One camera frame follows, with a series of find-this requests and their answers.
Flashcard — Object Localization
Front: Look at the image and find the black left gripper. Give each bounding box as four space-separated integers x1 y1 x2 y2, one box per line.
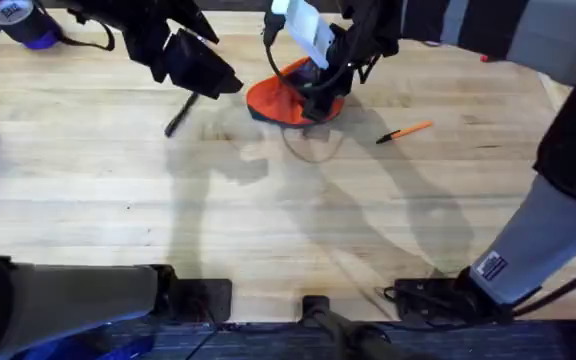
150 27 245 101

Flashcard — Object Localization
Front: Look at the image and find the orange soft zip bag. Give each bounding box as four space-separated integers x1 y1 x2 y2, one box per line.
245 55 347 129

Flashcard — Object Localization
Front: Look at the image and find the right wrist upright flat plate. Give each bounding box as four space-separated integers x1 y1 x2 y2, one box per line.
270 0 338 71

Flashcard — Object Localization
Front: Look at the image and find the orange pen with black cap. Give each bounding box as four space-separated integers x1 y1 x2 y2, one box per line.
374 119 435 146

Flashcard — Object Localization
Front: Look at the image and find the blue and black tape roll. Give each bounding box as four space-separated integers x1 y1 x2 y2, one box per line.
0 0 64 52

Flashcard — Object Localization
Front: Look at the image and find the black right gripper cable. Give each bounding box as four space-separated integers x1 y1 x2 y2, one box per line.
264 29 364 95

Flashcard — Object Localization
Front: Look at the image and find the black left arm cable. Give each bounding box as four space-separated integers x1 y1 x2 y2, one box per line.
31 0 117 53

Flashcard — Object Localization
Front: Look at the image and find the black camera stand post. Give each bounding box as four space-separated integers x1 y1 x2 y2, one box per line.
301 294 422 360

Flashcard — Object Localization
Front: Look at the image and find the black rail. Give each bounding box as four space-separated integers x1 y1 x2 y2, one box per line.
7 319 576 360

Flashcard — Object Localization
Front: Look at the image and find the black right arm base cable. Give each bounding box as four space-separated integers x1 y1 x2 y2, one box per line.
511 256 576 319

